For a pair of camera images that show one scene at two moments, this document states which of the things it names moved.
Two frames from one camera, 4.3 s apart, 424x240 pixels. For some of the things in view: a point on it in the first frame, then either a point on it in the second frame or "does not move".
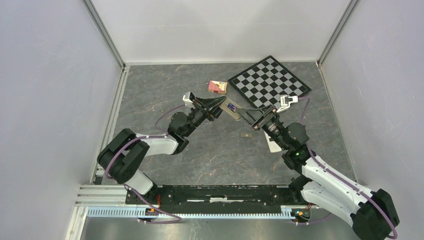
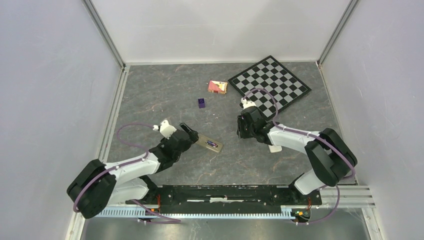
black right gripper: x=252 y=115 → x=240 y=131
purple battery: x=230 y=105 → x=211 y=143
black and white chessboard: x=265 y=82 does not move
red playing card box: x=217 y=87 does not move
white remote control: x=231 y=108 → x=209 y=143
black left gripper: x=210 y=103 → x=193 y=136
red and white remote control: x=273 y=146 does not move
